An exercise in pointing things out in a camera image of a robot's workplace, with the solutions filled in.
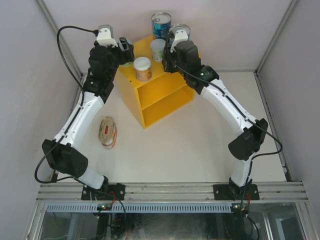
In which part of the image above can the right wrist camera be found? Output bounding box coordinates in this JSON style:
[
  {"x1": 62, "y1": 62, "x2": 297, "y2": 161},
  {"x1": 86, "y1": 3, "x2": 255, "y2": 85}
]
[{"x1": 169, "y1": 27, "x2": 189, "y2": 53}]

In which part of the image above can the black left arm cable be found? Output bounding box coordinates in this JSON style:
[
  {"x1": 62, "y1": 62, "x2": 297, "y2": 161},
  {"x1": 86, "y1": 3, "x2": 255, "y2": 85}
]
[{"x1": 34, "y1": 25, "x2": 101, "y2": 184}]

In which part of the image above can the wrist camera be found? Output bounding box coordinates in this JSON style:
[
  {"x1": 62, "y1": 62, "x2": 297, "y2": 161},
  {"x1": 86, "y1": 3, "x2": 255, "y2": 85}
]
[
  {"x1": 96, "y1": 24, "x2": 118, "y2": 47},
  {"x1": 169, "y1": 27, "x2": 189, "y2": 53}
]

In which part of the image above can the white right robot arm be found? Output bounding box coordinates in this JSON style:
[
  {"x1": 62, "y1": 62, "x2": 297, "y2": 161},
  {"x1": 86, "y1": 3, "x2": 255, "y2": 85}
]
[{"x1": 162, "y1": 40, "x2": 268, "y2": 200}]

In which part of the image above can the aluminium mounting rail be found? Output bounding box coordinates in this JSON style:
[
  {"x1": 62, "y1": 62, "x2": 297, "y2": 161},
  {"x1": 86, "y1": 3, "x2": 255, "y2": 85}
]
[{"x1": 36, "y1": 182, "x2": 308, "y2": 203}]

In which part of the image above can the black right base bracket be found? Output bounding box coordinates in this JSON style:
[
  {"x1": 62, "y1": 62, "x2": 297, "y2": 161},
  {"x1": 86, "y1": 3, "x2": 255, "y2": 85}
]
[{"x1": 213, "y1": 184, "x2": 260, "y2": 201}]

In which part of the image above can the aluminium frame post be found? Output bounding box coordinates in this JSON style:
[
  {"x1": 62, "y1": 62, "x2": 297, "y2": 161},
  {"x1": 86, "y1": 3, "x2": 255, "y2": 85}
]
[
  {"x1": 254, "y1": 0, "x2": 300, "y2": 75},
  {"x1": 34, "y1": 0, "x2": 82, "y2": 78}
]

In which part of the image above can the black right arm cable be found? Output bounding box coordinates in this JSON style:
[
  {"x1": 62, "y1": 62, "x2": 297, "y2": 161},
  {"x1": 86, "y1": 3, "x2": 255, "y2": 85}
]
[{"x1": 163, "y1": 31, "x2": 285, "y2": 240}]

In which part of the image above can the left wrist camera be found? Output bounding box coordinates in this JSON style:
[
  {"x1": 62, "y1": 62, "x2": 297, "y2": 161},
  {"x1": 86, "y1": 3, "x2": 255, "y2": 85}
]
[{"x1": 96, "y1": 24, "x2": 118, "y2": 47}]

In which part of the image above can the blue soup can with noodles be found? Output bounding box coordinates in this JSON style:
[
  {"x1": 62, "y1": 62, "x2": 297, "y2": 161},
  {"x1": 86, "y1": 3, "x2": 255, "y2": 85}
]
[{"x1": 169, "y1": 23, "x2": 191, "y2": 42}]

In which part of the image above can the right aluminium frame post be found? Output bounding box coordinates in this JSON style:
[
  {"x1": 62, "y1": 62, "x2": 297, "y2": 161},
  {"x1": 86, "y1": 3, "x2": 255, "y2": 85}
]
[{"x1": 254, "y1": 0, "x2": 300, "y2": 75}]

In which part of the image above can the yellow wooden shelf cabinet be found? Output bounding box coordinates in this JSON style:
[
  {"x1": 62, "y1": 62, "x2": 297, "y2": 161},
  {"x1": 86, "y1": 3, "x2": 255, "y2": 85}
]
[{"x1": 114, "y1": 34, "x2": 203, "y2": 130}]

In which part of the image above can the black left base bracket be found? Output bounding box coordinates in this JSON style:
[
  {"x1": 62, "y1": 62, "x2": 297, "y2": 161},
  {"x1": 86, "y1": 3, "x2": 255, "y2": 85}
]
[{"x1": 81, "y1": 183, "x2": 126, "y2": 201}]

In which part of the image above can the oval fish tin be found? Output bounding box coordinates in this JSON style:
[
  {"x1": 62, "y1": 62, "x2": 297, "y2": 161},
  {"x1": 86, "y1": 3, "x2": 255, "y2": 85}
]
[{"x1": 98, "y1": 116, "x2": 118, "y2": 149}]

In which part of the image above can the green label can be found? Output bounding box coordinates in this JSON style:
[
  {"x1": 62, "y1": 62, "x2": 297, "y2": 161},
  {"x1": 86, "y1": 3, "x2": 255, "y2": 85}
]
[{"x1": 150, "y1": 38, "x2": 166, "y2": 62}]

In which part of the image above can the black base bracket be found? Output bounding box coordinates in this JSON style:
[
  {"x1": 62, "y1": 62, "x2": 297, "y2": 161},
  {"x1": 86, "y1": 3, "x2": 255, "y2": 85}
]
[
  {"x1": 213, "y1": 184, "x2": 260, "y2": 201},
  {"x1": 81, "y1": 183, "x2": 126, "y2": 201}
]

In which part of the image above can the orange label can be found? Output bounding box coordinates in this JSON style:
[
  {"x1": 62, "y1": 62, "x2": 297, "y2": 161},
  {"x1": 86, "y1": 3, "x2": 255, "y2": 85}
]
[{"x1": 133, "y1": 57, "x2": 152, "y2": 82}]

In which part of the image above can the grey slotted cable duct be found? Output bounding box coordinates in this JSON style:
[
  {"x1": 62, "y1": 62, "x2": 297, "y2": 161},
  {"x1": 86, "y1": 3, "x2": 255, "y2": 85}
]
[{"x1": 46, "y1": 202, "x2": 232, "y2": 214}]

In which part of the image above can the orange can with white lid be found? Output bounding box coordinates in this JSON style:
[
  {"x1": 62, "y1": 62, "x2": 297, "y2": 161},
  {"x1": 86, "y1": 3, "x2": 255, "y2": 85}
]
[{"x1": 120, "y1": 61, "x2": 134, "y2": 67}]

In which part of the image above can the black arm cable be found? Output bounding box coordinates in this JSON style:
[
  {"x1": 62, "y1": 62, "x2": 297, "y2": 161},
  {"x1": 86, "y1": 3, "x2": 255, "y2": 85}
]
[
  {"x1": 34, "y1": 25, "x2": 101, "y2": 184},
  {"x1": 163, "y1": 31, "x2": 285, "y2": 240}
]

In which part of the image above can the left aluminium frame post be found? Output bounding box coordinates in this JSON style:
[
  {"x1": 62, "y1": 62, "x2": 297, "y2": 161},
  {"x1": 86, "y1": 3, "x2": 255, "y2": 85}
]
[{"x1": 34, "y1": 0, "x2": 82, "y2": 78}]

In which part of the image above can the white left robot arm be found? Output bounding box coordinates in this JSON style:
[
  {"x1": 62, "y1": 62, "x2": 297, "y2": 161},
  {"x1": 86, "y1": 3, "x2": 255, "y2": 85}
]
[{"x1": 42, "y1": 37, "x2": 135, "y2": 200}]

